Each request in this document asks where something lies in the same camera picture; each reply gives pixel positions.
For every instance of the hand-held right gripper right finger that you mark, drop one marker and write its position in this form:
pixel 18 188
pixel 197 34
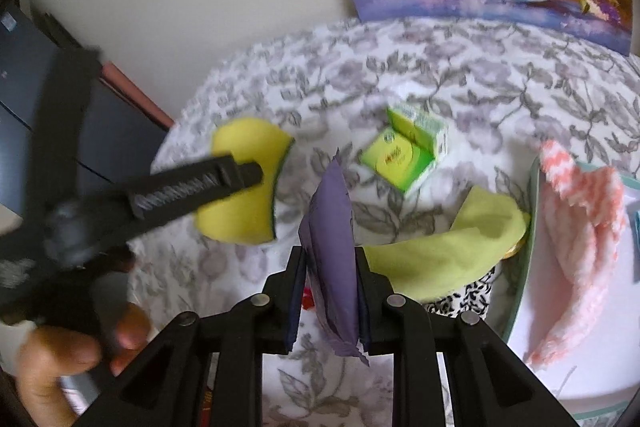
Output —
pixel 364 302

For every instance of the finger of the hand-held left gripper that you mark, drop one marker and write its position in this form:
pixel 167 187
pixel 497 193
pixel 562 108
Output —
pixel 200 189

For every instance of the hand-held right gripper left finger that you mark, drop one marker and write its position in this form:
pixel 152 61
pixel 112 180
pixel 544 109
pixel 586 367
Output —
pixel 296 302

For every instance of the yellow sponge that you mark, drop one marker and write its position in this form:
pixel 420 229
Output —
pixel 240 147

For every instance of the purple cloth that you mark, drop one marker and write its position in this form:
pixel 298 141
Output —
pixel 332 247

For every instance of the yellow-green cloth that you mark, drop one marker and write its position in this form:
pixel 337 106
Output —
pixel 440 252

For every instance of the leopard print scrunchie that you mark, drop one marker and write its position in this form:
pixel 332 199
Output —
pixel 465 294

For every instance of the light green tissue packet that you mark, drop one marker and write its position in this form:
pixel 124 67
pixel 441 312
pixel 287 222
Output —
pixel 395 162

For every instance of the gold round container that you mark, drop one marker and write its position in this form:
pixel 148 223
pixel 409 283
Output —
pixel 515 251

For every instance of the small green striped box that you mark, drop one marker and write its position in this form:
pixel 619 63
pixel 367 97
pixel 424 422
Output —
pixel 417 122

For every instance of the pink white fuzzy cloth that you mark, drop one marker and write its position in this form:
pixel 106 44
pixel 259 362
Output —
pixel 580 232

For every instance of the white box with teal rim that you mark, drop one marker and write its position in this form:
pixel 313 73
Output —
pixel 600 382

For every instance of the blue face mask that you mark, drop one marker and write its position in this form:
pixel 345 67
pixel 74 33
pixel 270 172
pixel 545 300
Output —
pixel 637 227

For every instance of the person's left hand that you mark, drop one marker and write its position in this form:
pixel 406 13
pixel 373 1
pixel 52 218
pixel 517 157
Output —
pixel 55 357

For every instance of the red tape roll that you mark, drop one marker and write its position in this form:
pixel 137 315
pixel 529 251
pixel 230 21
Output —
pixel 306 298

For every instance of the dark cabinet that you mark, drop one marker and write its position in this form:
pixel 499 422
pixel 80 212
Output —
pixel 115 132

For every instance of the red patterned cloth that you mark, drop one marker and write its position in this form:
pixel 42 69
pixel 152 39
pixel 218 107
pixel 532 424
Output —
pixel 205 407

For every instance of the grey floral blanket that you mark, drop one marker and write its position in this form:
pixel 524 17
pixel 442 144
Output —
pixel 400 67

